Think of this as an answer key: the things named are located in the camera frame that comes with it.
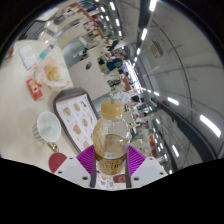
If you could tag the ceiling lights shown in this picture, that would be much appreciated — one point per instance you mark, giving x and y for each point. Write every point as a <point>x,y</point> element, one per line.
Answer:
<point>210,125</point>

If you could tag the ceiling air conditioner unit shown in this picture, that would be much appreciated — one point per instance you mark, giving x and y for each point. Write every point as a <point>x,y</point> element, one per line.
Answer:
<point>155,49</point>

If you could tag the beige chair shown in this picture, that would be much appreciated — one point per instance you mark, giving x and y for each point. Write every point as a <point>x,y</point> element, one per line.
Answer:
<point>86,76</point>

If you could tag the flat round red coaster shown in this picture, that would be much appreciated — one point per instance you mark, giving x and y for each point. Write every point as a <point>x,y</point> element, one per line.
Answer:
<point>56,161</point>

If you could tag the person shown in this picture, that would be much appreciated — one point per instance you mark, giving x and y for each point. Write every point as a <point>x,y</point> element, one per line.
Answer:
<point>115,64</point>
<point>121,96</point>

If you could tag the clear bag of fried food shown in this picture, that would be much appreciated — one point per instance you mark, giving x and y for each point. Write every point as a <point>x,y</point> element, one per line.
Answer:
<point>51,73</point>

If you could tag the clear bottle with amber drink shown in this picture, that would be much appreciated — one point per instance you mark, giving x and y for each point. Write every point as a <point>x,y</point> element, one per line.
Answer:
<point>111,133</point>

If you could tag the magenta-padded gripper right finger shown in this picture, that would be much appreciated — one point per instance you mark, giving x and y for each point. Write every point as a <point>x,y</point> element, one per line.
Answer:
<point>146,170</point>

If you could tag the red sauce packet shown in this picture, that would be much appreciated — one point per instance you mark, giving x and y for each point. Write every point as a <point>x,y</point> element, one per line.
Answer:
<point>34,89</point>

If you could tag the dark tray with menu paper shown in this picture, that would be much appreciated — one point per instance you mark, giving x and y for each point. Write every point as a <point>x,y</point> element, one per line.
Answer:
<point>78,116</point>

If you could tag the white striped mug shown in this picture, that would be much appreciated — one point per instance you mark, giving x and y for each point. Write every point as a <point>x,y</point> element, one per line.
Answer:
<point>48,126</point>

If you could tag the white card with red frame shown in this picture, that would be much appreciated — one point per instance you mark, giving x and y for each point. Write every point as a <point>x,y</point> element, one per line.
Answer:
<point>28,55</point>

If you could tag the colourful printed leaflet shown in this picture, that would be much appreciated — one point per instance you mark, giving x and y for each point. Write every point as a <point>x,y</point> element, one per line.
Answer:
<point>106,181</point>

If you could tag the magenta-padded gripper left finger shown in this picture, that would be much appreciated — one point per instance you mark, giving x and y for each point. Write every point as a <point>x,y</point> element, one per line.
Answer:
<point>71,170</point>

